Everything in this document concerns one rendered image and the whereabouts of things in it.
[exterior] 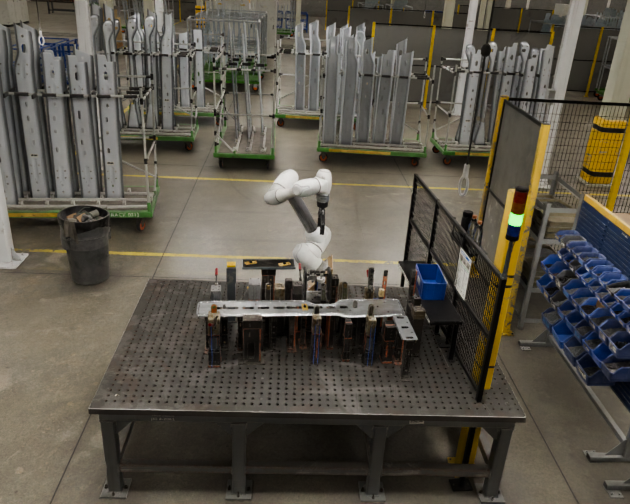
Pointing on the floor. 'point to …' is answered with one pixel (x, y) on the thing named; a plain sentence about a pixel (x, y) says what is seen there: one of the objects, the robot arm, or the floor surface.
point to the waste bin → (86, 242)
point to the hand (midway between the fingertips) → (320, 229)
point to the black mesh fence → (456, 293)
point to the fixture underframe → (370, 490)
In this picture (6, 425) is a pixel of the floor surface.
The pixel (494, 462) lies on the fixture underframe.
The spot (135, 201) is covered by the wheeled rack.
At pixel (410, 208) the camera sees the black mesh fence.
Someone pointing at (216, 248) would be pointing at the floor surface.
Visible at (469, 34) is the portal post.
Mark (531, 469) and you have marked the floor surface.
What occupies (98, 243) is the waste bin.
